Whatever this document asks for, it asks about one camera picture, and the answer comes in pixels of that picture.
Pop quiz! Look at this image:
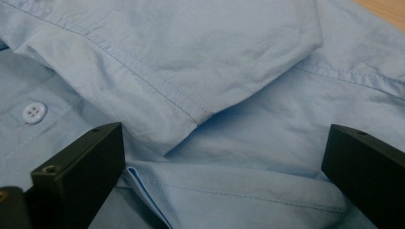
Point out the light blue shirt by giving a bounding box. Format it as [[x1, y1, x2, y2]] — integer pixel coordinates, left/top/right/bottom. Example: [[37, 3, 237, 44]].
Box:
[[0, 0, 405, 229]]

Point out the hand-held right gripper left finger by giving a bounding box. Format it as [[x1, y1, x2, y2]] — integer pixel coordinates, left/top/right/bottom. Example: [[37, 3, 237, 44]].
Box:
[[30, 122, 126, 229]]

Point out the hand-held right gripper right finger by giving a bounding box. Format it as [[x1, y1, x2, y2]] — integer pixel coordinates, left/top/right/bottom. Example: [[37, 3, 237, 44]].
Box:
[[320, 123, 405, 229]]

